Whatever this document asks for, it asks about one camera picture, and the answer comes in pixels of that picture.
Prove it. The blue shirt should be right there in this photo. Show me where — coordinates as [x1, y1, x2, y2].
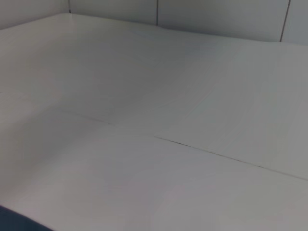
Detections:
[0, 205, 49, 231]

